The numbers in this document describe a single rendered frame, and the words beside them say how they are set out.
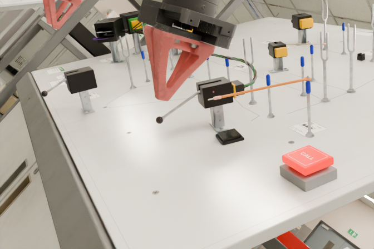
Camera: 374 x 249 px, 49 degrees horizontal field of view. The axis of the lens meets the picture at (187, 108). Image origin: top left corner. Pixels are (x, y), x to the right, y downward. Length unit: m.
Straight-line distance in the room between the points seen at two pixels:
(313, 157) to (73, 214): 0.35
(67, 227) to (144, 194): 0.12
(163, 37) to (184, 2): 0.04
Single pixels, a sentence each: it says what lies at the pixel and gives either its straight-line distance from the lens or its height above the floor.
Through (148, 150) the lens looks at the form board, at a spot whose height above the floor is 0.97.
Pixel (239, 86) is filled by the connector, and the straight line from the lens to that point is 0.76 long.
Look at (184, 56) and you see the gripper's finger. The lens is 0.46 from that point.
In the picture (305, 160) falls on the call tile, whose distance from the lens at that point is 0.58.
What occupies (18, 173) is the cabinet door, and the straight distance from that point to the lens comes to 1.09.
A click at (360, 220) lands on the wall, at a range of 13.24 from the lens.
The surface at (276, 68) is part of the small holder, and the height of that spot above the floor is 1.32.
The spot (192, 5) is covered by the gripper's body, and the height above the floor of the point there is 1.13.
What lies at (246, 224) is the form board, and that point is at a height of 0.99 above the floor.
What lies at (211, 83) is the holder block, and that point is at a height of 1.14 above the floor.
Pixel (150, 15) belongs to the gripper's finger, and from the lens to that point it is 0.44.
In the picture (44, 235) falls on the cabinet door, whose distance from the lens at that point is 0.77.
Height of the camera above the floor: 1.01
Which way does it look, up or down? 5 degrees up
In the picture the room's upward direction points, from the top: 41 degrees clockwise
